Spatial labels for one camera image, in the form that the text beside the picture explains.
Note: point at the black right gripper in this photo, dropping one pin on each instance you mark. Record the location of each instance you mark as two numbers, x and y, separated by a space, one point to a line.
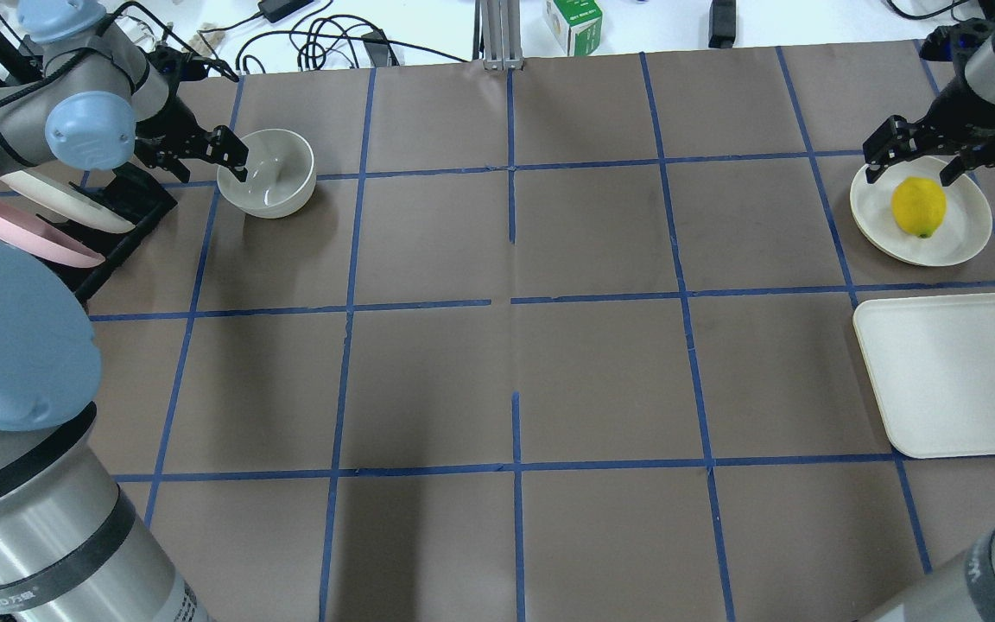
957 115

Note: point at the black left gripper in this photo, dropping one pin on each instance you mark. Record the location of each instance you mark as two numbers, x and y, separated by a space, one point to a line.
155 131

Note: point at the yellow lemon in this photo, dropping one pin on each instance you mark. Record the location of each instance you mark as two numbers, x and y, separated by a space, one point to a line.
919 206

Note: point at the white ceramic bowl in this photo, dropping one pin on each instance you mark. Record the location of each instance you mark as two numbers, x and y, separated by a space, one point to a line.
281 175

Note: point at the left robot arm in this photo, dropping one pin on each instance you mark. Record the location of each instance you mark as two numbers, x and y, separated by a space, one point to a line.
72 545

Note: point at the cream round plate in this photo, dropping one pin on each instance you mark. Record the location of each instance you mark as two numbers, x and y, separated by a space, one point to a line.
965 229

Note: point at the black dish rack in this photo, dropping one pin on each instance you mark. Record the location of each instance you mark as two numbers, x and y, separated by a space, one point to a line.
133 194

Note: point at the black power adapter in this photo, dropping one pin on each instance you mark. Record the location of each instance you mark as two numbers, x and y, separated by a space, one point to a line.
275 10

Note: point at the cream plate in rack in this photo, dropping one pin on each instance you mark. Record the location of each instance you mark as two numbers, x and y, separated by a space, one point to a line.
67 202

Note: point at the pink plate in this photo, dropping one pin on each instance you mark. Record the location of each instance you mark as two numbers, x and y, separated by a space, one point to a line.
34 235

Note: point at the white rectangular tray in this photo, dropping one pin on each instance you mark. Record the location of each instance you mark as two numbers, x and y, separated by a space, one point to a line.
931 365

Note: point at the black device on desk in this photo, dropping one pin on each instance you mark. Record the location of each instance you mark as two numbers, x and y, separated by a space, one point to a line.
722 24

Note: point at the green white box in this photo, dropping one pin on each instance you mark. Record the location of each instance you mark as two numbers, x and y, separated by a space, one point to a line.
576 25

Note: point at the aluminium frame post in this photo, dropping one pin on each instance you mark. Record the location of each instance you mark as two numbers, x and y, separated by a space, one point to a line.
498 40

